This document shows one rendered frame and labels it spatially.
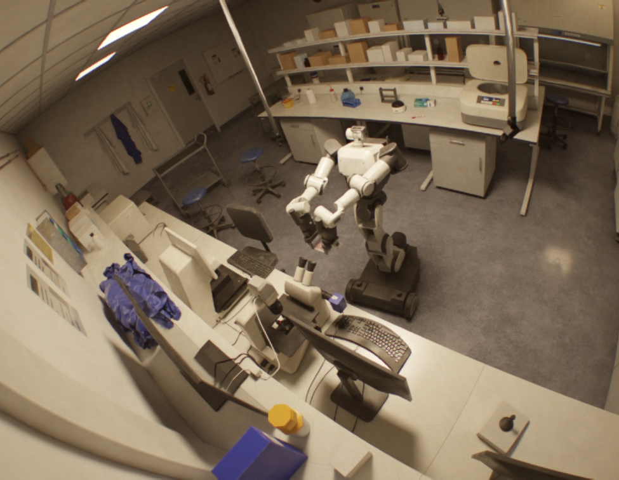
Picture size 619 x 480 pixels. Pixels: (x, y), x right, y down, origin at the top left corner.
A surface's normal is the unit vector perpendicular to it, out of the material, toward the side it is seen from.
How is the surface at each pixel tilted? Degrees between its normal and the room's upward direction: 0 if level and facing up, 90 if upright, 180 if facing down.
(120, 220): 90
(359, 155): 31
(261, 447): 0
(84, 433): 90
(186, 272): 90
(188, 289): 90
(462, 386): 0
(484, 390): 0
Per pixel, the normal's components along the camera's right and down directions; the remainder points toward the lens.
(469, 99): -0.57, -0.23
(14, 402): 0.74, 0.27
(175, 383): -0.30, -0.69
